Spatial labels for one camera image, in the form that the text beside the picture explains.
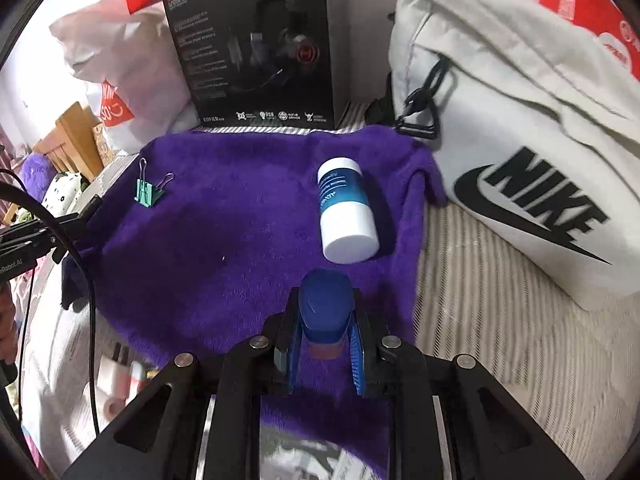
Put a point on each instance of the white spotted cloth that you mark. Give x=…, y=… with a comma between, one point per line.
x=60, y=190

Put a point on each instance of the purple plush toy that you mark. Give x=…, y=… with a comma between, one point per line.
x=35, y=175

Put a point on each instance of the patterned cardboard box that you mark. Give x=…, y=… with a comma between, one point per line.
x=102, y=145

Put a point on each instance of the green binder clip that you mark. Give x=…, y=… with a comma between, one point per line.
x=145, y=192

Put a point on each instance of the purple fleece towel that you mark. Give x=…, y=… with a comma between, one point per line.
x=210, y=260

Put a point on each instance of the white bottle with blue label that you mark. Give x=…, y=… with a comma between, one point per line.
x=347, y=230

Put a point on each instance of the black headset box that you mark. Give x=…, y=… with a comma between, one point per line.
x=225, y=60

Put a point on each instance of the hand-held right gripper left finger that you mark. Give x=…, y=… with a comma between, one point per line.
x=292, y=342

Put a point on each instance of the white plastic bag red print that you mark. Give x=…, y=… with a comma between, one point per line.
x=125, y=45

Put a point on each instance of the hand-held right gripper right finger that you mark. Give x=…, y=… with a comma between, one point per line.
x=357, y=355

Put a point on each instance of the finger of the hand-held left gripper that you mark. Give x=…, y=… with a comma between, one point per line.
x=57, y=250
x=75, y=220

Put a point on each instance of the red bag with white print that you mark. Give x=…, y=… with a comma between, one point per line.
x=575, y=0

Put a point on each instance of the white canvas bag black logo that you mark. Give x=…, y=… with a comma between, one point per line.
x=500, y=110

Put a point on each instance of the wooden furniture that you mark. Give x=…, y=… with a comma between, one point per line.
x=70, y=130

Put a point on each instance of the small blue-capped pink bottle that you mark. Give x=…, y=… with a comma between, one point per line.
x=325, y=305

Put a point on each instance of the newspaper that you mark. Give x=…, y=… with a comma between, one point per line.
x=65, y=360

